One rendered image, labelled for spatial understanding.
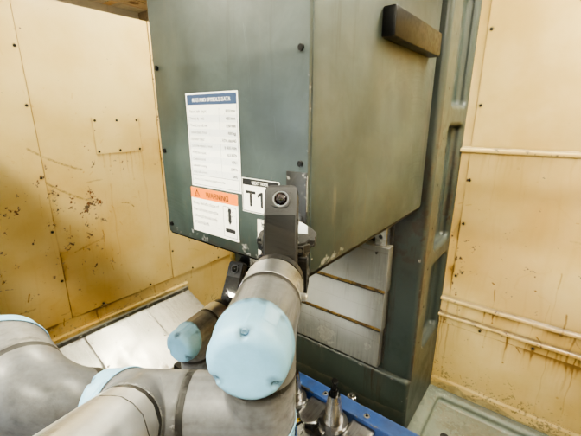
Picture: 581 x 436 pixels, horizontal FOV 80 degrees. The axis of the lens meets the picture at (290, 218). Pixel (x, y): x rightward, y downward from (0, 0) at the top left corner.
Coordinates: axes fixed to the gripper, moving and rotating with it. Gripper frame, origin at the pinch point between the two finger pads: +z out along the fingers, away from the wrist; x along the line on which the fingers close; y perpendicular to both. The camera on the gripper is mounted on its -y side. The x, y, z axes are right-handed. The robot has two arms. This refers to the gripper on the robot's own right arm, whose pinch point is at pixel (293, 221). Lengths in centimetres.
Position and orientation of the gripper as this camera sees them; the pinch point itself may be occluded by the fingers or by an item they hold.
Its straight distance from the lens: 62.2
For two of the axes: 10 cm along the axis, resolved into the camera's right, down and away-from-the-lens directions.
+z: 1.3, -2.8, 9.5
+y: 0.0, 9.6, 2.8
